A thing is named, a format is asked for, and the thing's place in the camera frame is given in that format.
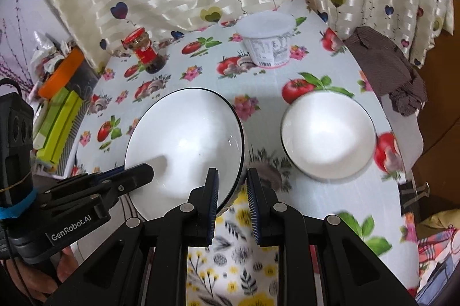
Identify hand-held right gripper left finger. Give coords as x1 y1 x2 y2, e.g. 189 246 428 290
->
45 168 220 306

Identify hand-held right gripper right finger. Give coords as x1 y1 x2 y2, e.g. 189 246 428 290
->
247 168 419 306

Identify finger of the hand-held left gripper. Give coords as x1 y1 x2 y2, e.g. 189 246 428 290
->
54 164 155 206
72 168 126 183

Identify yellow floral plate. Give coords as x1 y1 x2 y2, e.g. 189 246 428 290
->
185 180 324 306

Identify white ribbed bowl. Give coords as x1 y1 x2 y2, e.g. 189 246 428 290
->
124 88 246 220
280 92 377 181

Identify pale green box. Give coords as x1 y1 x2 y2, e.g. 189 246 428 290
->
32 101 56 149

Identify lime green box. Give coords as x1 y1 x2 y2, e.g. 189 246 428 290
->
36 94 85 163

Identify orange tray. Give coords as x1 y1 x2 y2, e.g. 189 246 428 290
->
39 49 85 98

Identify red decorative branches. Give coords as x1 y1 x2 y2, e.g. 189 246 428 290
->
0 0 33 91

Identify clear plastic bag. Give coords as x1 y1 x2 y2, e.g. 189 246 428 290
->
33 31 74 77

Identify red-lidded sauce jar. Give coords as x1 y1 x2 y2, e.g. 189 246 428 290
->
121 28 166 74

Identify white plastic tub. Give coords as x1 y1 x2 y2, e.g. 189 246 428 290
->
235 12 296 68

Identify plaid cloth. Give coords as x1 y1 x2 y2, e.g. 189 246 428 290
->
417 230 460 296

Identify brown crumpled cloth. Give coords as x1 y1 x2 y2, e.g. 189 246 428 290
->
343 26 429 117

